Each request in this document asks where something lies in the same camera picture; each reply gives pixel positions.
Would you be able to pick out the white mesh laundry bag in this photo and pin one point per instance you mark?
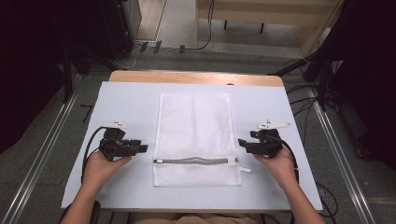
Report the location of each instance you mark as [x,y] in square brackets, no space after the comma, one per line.
[194,130]

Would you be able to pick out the person's right hand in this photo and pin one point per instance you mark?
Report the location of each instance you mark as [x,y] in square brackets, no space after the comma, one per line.
[281,168]

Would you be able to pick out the person's beige trousers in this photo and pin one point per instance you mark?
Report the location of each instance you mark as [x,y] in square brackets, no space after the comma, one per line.
[193,218]

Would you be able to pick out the metal floor rail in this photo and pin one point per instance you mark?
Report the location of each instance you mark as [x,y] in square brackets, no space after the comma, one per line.
[37,161]
[342,161]

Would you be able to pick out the black equipment cabinet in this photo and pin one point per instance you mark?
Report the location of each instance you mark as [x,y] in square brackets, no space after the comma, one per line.
[116,25]

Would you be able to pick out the person's left hand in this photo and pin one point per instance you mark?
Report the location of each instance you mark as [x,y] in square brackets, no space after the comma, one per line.
[98,170]

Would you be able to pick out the pale blue table mat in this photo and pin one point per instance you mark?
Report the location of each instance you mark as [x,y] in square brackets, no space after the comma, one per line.
[130,105]

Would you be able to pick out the wooden table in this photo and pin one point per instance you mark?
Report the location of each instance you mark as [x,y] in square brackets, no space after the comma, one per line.
[193,77]

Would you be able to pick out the dark curtain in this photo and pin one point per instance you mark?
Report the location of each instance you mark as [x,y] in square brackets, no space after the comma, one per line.
[370,77]

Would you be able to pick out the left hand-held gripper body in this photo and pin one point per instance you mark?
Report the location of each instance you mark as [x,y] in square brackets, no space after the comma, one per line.
[115,148]

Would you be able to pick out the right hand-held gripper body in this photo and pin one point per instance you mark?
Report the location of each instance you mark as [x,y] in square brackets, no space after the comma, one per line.
[268,145]

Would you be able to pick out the black metal stand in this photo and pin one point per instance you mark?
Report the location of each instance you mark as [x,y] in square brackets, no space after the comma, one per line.
[320,77]
[67,77]

